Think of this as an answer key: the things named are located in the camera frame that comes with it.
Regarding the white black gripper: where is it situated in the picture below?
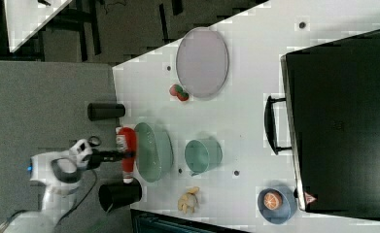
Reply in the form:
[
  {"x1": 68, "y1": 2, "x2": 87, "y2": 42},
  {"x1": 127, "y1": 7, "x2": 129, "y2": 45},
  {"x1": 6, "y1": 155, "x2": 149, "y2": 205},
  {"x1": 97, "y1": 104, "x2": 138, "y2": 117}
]
[{"x1": 69, "y1": 139, "x2": 135, "y2": 170}]

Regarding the red ketchup bottle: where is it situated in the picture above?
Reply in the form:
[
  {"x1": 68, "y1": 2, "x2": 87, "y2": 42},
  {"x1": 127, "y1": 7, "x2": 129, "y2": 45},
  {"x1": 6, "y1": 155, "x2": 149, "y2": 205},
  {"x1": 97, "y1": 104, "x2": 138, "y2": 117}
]
[{"x1": 116, "y1": 127, "x2": 137, "y2": 183}]

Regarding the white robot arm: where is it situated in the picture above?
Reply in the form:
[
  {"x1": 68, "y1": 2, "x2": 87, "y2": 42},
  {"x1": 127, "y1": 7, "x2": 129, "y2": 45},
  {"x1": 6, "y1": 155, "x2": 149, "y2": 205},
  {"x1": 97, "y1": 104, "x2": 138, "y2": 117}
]
[{"x1": 0, "y1": 137, "x2": 136, "y2": 233}]

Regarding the green oval strainer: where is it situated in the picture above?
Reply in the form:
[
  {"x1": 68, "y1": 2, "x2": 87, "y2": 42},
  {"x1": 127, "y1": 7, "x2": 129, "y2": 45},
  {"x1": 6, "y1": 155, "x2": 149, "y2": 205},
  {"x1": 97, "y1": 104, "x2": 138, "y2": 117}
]
[{"x1": 134, "y1": 122, "x2": 174, "y2": 183}]

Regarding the black cylinder base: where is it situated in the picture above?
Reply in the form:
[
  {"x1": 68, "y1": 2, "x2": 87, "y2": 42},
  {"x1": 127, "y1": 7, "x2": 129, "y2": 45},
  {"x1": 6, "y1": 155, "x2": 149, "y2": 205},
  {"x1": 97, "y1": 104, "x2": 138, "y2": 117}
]
[{"x1": 98, "y1": 180, "x2": 143, "y2": 213}]

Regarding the green mug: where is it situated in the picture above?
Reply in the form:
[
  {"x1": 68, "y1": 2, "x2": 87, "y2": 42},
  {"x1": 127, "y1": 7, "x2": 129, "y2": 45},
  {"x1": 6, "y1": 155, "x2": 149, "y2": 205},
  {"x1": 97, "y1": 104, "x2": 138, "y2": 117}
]
[{"x1": 185, "y1": 138, "x2": 223, "y2": 176}]

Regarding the red strawberry toy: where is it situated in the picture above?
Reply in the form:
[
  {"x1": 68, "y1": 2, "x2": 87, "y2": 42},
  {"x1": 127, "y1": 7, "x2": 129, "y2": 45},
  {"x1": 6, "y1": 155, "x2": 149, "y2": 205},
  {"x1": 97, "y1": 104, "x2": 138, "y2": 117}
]
[
  {"x1": 177, "y1": 92, "x2": 190, "y2": 102},
  {"x1": 169, "y1": 84, "x2": 182, "y2": 96}
]

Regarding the grey round plate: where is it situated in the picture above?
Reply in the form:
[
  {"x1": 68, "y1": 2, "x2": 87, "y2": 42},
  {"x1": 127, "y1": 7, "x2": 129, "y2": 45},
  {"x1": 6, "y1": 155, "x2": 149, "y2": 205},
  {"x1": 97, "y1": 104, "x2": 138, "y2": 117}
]
[{"x1": 176, "y1": 27, "x2": 229, "y2": 99}]

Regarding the white side table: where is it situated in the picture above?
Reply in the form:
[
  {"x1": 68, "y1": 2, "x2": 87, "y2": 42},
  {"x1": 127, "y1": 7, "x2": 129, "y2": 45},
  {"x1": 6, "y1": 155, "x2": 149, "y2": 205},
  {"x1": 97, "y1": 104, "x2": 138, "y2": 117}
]
[{"x1": 3, "y1": 0, "x2": 73, "y2": 52}]

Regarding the orange slice toy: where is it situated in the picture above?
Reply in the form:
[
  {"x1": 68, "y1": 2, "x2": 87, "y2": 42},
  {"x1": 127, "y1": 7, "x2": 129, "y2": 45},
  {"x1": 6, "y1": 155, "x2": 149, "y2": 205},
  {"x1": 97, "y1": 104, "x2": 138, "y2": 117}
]
[{"x1": 263, "y1": 191, "x2": 283, "y2": 210}]

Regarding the blue bowl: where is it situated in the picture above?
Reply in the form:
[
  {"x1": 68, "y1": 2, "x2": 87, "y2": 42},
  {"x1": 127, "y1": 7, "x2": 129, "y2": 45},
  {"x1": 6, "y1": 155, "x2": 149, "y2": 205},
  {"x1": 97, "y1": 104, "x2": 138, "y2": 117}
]
[{"x1": 257, "y1": 186, "x2": 297, "y2": 224}]

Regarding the black toaster oven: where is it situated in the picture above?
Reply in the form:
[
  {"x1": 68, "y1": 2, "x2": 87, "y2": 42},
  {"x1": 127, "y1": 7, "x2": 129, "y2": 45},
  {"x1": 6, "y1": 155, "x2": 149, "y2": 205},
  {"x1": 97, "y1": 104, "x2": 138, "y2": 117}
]
[{"x1": 280, "y1": 29, "x2": 380, "y2": 221}]

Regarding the black cylinder post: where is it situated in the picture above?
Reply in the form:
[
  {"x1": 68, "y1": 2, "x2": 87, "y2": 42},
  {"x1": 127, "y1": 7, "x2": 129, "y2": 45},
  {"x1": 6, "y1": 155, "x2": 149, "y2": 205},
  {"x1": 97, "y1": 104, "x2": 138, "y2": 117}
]
[{"x1": 87, "y1": 103, "x2": 125, "y2": 121}]

